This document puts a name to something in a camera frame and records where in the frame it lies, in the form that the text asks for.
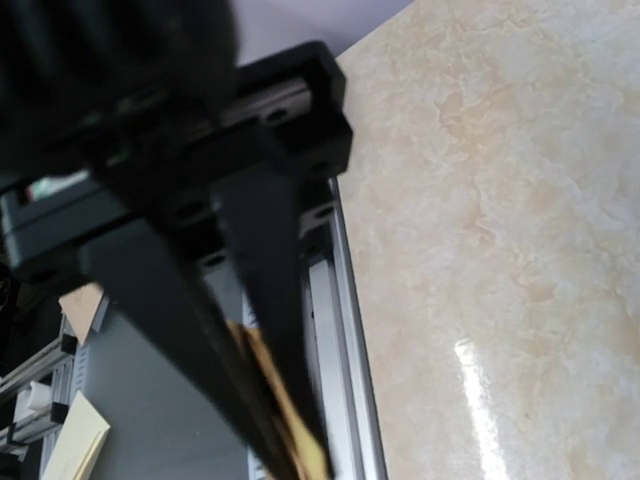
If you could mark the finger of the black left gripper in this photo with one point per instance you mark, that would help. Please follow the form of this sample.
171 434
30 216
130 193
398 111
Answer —
275 280
165 298

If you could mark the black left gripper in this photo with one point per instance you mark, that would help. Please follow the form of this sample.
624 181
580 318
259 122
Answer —
128 125

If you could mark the round sticker seal sheet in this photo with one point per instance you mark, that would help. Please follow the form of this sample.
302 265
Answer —
309 458

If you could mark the yellow sticky note pad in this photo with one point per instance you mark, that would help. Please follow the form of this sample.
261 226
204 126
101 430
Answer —
79 442

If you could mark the aluminium front rail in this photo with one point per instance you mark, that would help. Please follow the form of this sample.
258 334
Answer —
337 348

